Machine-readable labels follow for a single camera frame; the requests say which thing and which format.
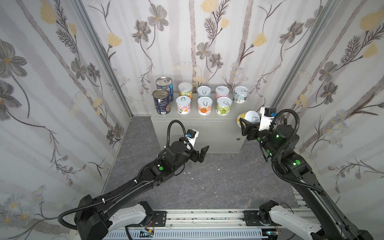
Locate white lid pink can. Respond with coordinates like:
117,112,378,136
176,96,191,115

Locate white lid pink-red can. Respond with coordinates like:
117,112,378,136
215,86,230,100

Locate white slotted cable duct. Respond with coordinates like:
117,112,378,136
103,229,269,240

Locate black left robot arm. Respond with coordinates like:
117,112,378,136
74,141,209,240

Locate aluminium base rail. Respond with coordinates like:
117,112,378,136
101,208,328,240

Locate grey metal cabinet box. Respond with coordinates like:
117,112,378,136
151,93,255,154

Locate white lid teal can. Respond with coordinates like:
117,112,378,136
233,86,249,104

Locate blue labelled tall can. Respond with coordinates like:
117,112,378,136
155,77,174,102

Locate white lid yellow can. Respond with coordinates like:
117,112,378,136
237,111,261,127

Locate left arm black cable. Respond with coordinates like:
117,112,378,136
57,119,188,240

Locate white lid yellow-orange can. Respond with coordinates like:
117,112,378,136
178,82,193,100

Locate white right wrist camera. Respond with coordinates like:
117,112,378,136
259,107,277,131

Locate white lid green can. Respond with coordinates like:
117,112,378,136
216,97,233,116

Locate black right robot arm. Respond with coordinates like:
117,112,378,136
240,110,373,240

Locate dark labelled tall can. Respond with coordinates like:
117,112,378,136
153,89,171,115

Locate white lid orange can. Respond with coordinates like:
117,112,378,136
198,97,213,116

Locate white lid light-blue can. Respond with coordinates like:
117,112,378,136
197,86,212,98

